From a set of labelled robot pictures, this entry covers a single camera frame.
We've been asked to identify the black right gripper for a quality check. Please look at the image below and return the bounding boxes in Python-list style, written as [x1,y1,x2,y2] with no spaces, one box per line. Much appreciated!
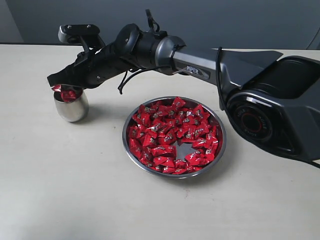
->
[47,43,130,89]

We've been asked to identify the red candy sticking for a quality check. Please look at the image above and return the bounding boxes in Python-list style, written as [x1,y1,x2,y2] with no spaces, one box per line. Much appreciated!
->
[51,84,62,93]

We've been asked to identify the red candy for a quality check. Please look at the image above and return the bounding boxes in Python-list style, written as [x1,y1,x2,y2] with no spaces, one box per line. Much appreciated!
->
[60,89,78,103]

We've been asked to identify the stainless steel plate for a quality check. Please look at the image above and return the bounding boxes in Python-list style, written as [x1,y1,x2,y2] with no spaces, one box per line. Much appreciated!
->
[122,96,226,179]

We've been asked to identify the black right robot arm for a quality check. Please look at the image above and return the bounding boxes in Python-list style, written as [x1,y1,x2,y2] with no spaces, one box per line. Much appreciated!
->
[47,9,320,167]

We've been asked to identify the stainless steel cup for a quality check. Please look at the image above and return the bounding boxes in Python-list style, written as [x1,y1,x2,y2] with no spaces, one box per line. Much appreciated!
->
[53,90,89,123]

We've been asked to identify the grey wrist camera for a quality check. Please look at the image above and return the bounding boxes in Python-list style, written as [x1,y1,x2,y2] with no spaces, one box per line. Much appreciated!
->
[57,24,105,49]

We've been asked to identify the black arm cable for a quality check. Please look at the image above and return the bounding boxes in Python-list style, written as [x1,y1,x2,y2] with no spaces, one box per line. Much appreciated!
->
[117,68,151,95]

